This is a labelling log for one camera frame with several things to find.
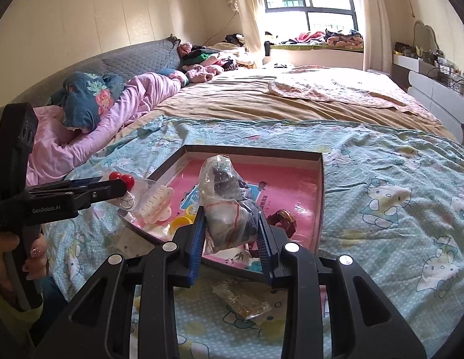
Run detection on pile of clothes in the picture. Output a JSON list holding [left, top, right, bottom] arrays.
[[179, 34, 263, 83]]

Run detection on shallow pink-lined cardboard box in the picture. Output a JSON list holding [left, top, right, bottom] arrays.
[[118, 144, 326, 281]]

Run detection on tan blanket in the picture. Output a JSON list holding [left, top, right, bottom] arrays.
[[153, 65, 454, 143]]

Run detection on red cherry earrings bag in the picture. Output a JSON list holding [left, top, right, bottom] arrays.
[[101, 170, 158, 221]]

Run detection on cartoon cat print bed sheet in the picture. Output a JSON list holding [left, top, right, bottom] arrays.
[[41, 114, 464, 359]]

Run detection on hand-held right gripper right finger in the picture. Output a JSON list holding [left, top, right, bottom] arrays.
[[72, 179, 137, 214]]

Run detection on small bag with gold chain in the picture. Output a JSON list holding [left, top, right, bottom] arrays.
[[213, 278, 273, 321]]

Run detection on thin pink blanket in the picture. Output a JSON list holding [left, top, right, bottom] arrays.
[[268, 70, 440, 117]]

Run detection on grey and white vanity desk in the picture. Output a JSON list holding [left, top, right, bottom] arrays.
[[391, 50, 464, 135]]

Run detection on person's dark blue pants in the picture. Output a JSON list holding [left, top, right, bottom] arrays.
[[39, 275, 70, 309]]

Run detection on blue floral pillow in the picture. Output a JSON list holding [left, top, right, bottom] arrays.
[[60, 68, 126, 134]]

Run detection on clothes on window seat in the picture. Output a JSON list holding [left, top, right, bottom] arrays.
[[264, 28, 366, 50]]

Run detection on grey quilted headboard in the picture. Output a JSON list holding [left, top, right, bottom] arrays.
[[0, 35, 182, 120]]

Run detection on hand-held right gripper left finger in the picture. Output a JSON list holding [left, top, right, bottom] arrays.
[[25, 177, 106, 196]]

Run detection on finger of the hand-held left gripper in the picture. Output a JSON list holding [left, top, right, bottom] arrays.
[[256, 212, 429, 359], [34, 207, 208, 359]]

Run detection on earring card in clear bag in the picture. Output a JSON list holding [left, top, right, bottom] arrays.
[[114, 228, 161, 260]]

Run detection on cream curtain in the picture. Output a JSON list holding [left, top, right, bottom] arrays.
[[226, 0, 268, 55], [355, 0, 392, 72]]

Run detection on cream hair claw clip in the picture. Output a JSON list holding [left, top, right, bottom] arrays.
[[140, 185, 175, 227]]

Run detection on clear plastic bag of jewelry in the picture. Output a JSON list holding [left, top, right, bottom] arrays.
[[197, 155, 263, 252]]

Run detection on pink quilt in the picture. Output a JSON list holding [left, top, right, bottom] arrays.
[[26, 71, 188, 188]]

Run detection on vanity mirror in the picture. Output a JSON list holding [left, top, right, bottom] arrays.
[[413, 20, 448, 55]]

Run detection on person's left hand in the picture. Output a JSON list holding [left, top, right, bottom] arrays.
[[0, 230, 50, 295]]

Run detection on yellow plastic bangle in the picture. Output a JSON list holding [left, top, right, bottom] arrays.
[[170, 211, 198, 236]]

